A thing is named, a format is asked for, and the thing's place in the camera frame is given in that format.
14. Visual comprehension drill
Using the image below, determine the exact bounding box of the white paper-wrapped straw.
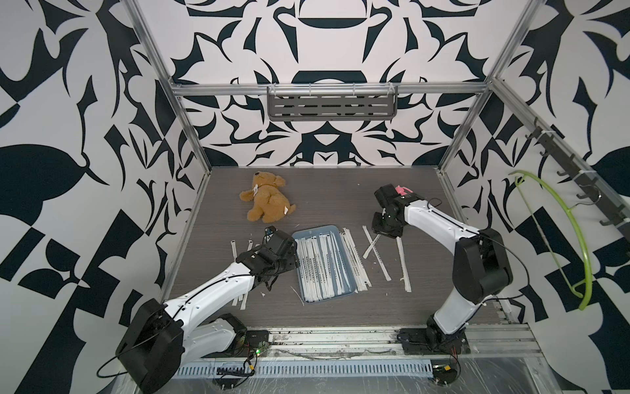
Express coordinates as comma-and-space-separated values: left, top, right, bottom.
296, 241, 311, 303
302, 239, 318, 302
396, 237, 412, 293
362, 226, 391, 282

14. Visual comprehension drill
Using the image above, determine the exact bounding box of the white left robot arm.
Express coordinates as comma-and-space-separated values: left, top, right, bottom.
115, 227, 300, 393

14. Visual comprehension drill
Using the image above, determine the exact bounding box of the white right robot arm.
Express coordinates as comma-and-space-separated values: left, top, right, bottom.
372, 184, 514, 353

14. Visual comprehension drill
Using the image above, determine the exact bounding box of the blue storage box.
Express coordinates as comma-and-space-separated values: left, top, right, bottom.
292, 225, 359, 304

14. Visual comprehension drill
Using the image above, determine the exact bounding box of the pink alarm clock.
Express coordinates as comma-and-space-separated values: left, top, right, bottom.
395, 186, 413, 195

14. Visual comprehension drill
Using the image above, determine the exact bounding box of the brown teddy bear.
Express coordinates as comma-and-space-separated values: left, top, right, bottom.
239, 172, 297, 223

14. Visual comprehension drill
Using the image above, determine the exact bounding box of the green plastic hanger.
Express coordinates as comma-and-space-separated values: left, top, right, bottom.
508, 170, 594, 311

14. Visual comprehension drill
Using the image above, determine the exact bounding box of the grey metal wall shelf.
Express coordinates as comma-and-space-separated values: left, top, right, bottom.
267, 83, 398, 122

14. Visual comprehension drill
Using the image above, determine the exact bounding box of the white cable duct strip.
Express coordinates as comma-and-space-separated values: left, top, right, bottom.
174, 359, 433, 379

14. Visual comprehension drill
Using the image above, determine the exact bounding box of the grey wall hook rack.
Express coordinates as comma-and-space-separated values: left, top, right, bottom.
528, 117, 629, 240

